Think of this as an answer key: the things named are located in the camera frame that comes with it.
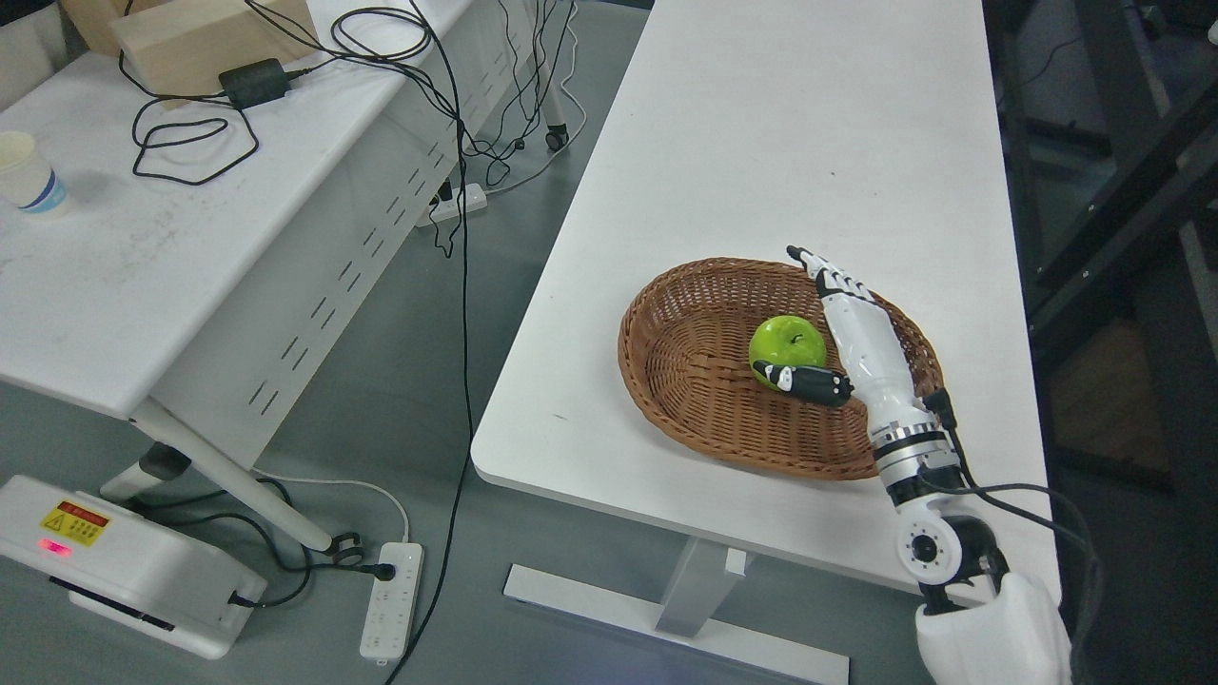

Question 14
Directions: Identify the far white power strip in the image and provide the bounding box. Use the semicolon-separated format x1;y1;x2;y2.
415;184;487;228

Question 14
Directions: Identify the white machine with warning label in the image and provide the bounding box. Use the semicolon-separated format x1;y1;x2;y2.
1;474;268;659

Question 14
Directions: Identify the white floor power strip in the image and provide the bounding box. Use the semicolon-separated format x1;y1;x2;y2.
361;542;423;665

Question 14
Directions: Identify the white folding table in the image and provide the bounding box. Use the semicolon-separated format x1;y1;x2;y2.
2;1;570;552

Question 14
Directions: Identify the green apple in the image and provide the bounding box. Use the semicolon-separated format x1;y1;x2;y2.
748;314;828;390

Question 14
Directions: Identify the long black power cable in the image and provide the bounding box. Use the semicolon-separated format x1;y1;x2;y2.
381;0;477;685

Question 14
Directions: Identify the wooden box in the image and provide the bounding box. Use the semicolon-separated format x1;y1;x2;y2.
62;1;317;95

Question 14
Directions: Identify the white standing desk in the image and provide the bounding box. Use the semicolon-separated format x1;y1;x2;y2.
471;1;1047;684

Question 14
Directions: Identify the paper cup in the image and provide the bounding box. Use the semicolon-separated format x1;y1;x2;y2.
1;130;69;218

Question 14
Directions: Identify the black metal shelf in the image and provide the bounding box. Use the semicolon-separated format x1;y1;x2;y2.
983;1;1216;684

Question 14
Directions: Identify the brown wicker basket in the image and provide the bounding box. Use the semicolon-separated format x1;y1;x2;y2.
618;257;945;480

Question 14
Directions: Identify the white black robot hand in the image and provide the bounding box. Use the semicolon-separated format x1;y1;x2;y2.
750;245;948;453

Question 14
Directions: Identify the black power adapter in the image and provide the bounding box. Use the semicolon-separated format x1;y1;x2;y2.
218;59;290;111

